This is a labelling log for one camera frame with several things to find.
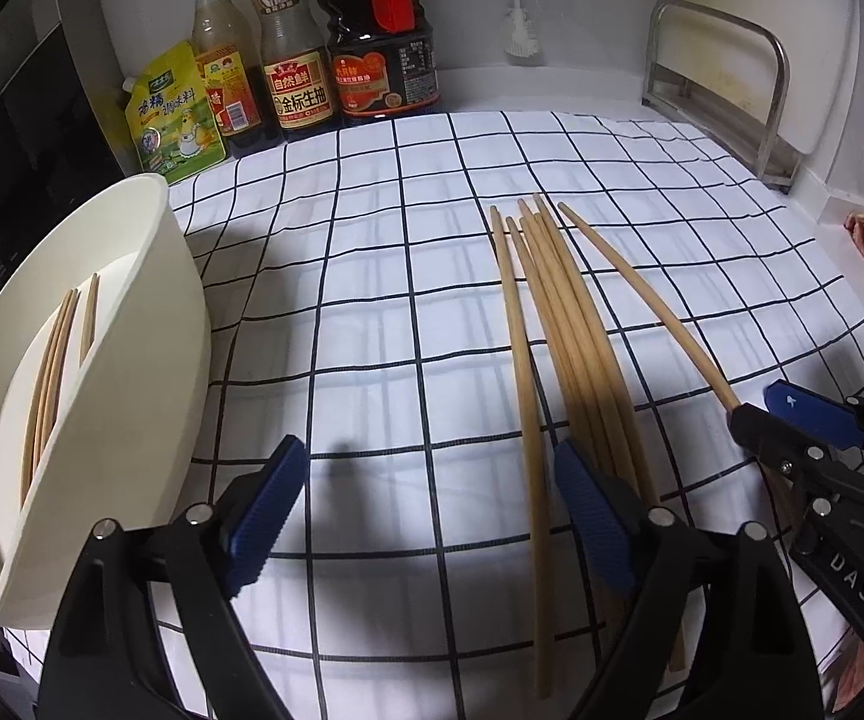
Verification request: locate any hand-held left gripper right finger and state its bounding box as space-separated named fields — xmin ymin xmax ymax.
xmin=552 ymin=439 xmax=827 ymax=720

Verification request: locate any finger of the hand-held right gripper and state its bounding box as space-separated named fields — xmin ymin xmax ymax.
xmin=729 ymin=403 xmax=834 ymax=518
xmin=766 ymin=382 xmax=864 ymax=458

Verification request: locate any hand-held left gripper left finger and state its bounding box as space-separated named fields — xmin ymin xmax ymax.
xmin=40 ymin=435 xmax=311 ymax=720

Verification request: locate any long wooden chopstick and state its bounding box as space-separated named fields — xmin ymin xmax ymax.
xmin=556 ymin=202 xmax=804 ymax=537

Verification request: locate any pile of wooden chopsticks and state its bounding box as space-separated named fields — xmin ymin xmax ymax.
xmin=490 ymin=193 xmax=688 ymax=700
xmin=19 ymin=274 xmax=101 ymax=507

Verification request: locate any large cream round bowl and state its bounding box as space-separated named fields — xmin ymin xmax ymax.
xmin=0 ymin=172 xmax=212 ymax=629

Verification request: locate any person's right hand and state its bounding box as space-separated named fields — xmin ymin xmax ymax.
xmin=833 ymin=637 xmax=864 ymax=717

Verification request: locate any white black-checked cloth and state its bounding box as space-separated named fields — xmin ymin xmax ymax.
xmin=0 ymin=111 xmax=864 ymax=720

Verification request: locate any metal cutting board rack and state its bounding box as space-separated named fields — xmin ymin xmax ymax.
xmin=642 ymin=0 xmax=804 ymax=188

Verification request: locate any white cutting board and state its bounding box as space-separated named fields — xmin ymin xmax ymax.
xmin=653 ymin=0 xmax=864 ymax=211

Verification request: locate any yellow seasoning pouch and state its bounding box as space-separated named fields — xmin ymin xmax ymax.
xmin=123 ymin=41 xmax=229 ymax=187

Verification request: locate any yellow-capped soy sauce bottle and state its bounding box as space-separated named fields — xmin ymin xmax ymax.
xmin=248 ymin=0 xmax=343 ymax=142

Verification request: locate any yellow-capped vinegar bottle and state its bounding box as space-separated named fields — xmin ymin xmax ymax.
xmin=188 ymin=0 xmax=283 ymax=160

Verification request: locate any large red-capped dark sauce bottle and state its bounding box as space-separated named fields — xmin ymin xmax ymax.
xmin=316 ymin=0 xmax=440 ymax=128

